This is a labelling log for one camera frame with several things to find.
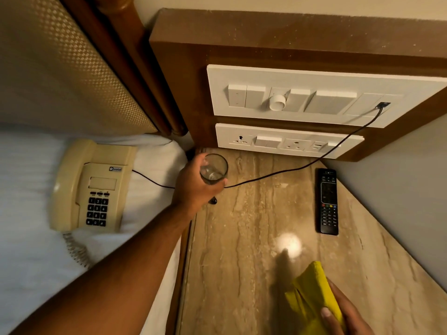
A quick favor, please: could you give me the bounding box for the person's right hand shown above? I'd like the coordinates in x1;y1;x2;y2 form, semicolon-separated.
320;278;375;335

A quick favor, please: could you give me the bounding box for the person's left hand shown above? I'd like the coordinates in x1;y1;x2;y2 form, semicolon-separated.
171;154;228;220

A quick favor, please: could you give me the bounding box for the clear drinking glass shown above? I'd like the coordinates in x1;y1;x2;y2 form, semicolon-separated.
200;153;229;186

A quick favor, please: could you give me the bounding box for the yellow cleaning cloth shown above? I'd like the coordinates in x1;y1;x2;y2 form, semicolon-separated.
284;261;346;335

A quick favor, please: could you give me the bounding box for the person's left forearm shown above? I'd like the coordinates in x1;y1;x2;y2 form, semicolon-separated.
10;204;196;335

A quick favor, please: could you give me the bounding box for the small white socket panel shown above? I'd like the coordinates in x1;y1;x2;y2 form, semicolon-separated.
215;123;365;160

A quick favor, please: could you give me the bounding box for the white round dimmer knob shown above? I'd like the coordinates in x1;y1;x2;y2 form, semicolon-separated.
268;94;287;111

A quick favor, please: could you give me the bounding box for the black remote control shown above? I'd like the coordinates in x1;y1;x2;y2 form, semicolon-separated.
315;167;339;236

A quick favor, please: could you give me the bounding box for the cream telephone base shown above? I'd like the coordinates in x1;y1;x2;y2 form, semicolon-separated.
71;144;137;233

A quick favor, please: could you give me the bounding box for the cream telephone handset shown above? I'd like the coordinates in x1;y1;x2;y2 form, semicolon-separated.
49;139;99;232

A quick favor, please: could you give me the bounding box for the beige padded headboard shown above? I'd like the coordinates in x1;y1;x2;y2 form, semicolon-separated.
0;0;159;135

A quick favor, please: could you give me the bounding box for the white bed sheet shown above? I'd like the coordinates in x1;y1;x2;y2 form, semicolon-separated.
0;123;189;335

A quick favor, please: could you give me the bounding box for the large white switch panel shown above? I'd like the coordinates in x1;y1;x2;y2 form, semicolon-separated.
206;64;447;129

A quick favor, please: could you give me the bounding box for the dark wooden headboard frame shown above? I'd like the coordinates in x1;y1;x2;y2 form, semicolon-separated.
57;0;189;137

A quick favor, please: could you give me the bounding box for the cream coiled telephone cord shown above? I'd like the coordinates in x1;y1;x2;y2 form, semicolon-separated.
62;231;95;269

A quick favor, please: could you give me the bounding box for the brown wooden wall panel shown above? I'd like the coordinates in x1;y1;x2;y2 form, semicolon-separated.
149;8;447;163

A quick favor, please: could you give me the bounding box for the thin black cable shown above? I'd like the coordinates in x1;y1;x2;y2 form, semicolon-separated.
132;102;391;190

